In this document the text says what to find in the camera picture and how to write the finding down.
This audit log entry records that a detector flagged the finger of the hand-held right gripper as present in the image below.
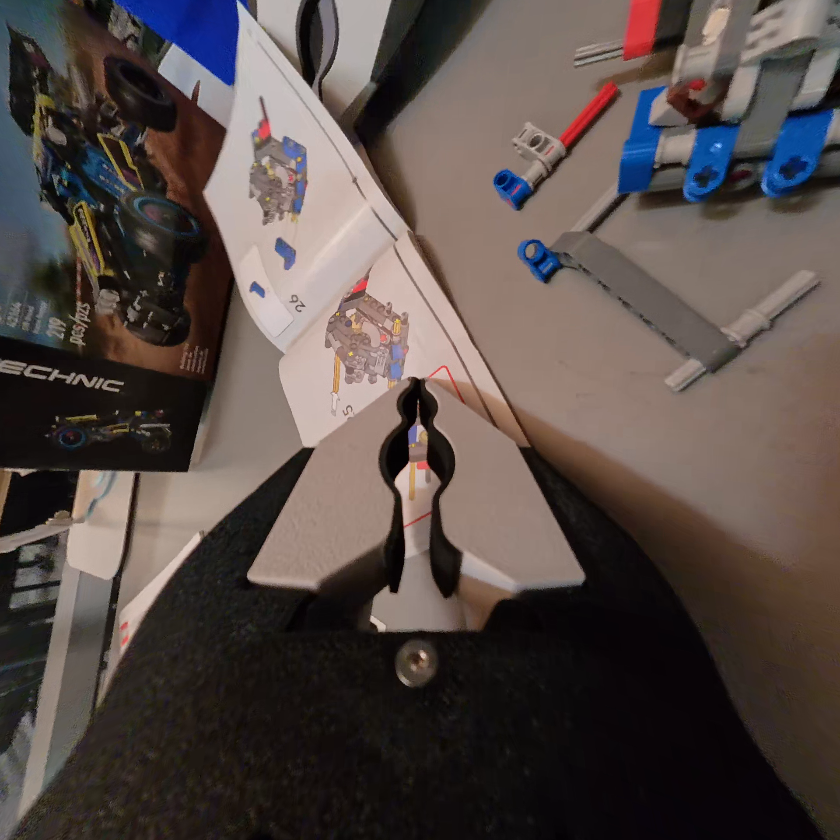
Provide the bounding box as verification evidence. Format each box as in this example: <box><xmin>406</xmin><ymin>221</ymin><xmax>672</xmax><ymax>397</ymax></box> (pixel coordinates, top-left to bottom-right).
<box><xmin>320</xmin><ymin>0</ymin><xmax>409</xmax><ymax>107</ymax></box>
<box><xmin>255</xmin><ymin>0</ymin><xmax>320</xmax><ymax>91</ymax></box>

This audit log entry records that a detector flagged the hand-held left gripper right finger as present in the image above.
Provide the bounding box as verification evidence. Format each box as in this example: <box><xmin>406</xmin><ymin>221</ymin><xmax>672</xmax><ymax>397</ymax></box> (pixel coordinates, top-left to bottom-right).
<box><xmin>422</xmin><ymin>379</ymin><xmax>588</xmax><ymax>626</ymax></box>

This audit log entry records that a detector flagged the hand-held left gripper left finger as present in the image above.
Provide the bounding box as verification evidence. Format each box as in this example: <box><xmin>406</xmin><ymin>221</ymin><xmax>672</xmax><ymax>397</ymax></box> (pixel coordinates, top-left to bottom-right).
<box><xmin>247</xmin><ymin>377</ymin><xmax>421</xmax><ymax>626</ymax></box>

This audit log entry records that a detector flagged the red lego axle with connectors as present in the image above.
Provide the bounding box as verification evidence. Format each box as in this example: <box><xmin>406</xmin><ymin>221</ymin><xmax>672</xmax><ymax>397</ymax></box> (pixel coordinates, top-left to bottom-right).
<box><xmin>492</xmin><ymin>80</ymin><xmax>620</xmax><ymax>212</ymax></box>

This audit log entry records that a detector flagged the lego instruction booklet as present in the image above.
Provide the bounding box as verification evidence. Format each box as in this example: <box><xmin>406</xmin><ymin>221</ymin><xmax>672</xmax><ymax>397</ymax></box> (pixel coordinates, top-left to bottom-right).
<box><xmin>202</xmin><ymin>3</ymin><xmax>534</xmax><ymax>560</ymax></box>

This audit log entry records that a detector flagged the grey lego beam with axles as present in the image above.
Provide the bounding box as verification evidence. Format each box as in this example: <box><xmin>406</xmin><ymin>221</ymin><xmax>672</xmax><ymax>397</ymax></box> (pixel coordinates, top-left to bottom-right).
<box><xmin>550</xmin><ymin>182</ymin><xmax>823</xmax><ymax>394</ymax></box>

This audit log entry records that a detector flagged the partly built lego buggy model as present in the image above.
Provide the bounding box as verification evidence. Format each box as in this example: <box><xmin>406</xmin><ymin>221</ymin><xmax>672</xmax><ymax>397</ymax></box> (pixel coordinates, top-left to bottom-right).
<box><xmin>573</xmin><ymin>0</ymin><xmax>840</xmax><ymax>202</ymax></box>

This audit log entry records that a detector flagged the small white lego leaflet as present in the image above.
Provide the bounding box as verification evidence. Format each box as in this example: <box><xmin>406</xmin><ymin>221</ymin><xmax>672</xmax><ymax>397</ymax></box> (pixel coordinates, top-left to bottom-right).
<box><xmin>97</xmin><ymin>530</ymin><xmax>206</xmax><ymax>707</ymax></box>

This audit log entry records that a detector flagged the small blue lego connector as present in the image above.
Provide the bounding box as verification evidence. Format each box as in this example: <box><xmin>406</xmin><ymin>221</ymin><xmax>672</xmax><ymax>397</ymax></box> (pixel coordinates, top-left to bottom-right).
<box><xmin>516</xmin><ymin>238</ymin><xmax>563</xmax><ymax>284</ymax></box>

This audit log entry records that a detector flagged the lego set box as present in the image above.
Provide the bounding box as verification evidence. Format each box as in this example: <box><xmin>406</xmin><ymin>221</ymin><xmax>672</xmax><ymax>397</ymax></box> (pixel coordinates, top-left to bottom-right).
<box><xmin>0</xmin><ymin>0</ymin><xmax>235</xmax><ymax>473</ymax></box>

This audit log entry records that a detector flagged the blue plastic storage bin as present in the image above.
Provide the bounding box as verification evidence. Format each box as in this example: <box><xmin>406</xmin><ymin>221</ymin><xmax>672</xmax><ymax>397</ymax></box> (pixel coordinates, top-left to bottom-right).
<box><xmin>113</xmin><ymin>0</ymin><xmax>255</xmax><ymax>88</ymax></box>

